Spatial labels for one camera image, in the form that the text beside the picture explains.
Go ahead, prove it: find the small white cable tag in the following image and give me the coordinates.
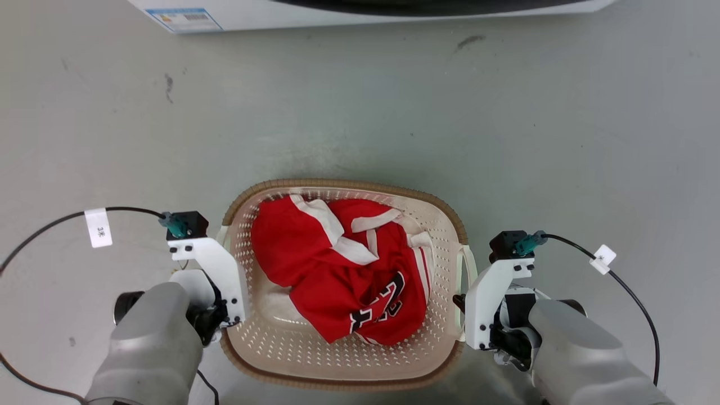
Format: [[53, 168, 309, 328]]
[[589, 244, 617, 276]]

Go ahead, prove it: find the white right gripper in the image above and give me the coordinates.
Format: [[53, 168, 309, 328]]
[[452, 256, 550, 372]]

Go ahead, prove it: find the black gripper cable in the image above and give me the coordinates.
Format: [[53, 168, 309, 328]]
[[543, 233, 660, 387], [0, 206, 220, 405]]

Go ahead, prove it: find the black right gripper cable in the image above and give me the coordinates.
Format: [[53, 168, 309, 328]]
[[543, 233, 660, 387]]

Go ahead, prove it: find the white washing machine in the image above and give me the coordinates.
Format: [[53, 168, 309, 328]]
[[127, 0, 619, 35]]

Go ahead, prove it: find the beige perforated laundry basket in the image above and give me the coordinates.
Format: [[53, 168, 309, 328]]
[[217, 179, 479, 393]]

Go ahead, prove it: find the blue energy label sticker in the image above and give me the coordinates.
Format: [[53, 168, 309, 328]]
[[145, 7, 223, 34]]

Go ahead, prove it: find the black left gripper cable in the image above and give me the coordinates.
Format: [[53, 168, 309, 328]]
[[0, 206, 220, 405]]

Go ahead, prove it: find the dark washing machine door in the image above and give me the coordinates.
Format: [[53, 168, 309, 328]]
[[270, 0, 591, 17]]

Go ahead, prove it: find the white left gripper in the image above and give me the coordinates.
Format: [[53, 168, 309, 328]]
[[167, 237, 247, 346]]

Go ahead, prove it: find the large white cable tag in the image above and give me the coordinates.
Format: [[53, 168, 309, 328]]
[[84, 208, 113, 249]]

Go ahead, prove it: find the red basketball jersey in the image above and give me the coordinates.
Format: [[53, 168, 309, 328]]
[[250, 194, 435, 346]]

